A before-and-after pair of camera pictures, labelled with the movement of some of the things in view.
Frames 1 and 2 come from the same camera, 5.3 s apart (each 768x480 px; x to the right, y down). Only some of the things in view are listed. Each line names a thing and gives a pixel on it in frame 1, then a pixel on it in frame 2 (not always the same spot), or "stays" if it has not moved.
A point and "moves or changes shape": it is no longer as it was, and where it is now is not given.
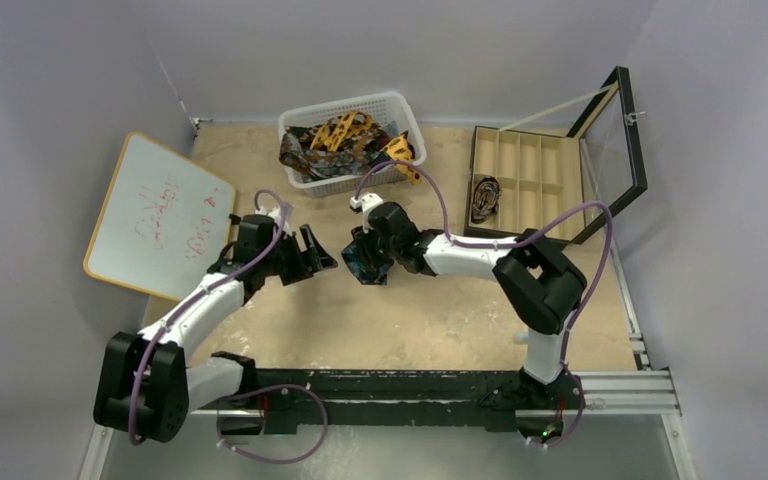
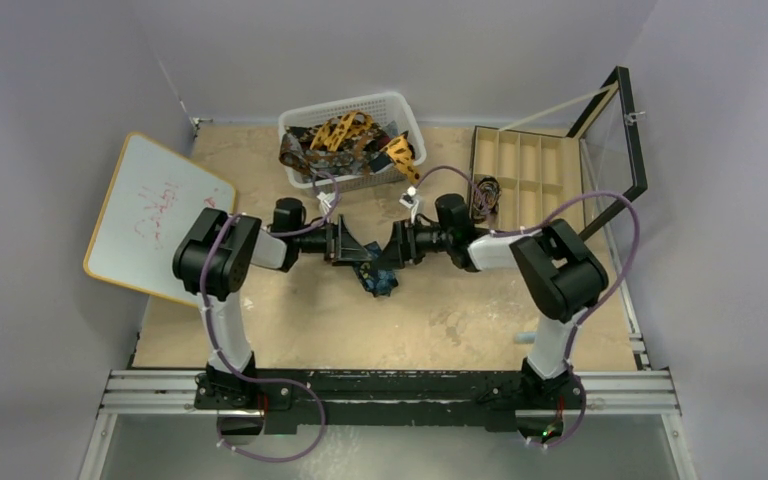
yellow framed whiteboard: [163, 222] stays
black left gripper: [319, 261] → [338, 245]
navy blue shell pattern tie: [366, 259] moves or changes shape
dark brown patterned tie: [358, 155] stays
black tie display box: [559, 186] stays
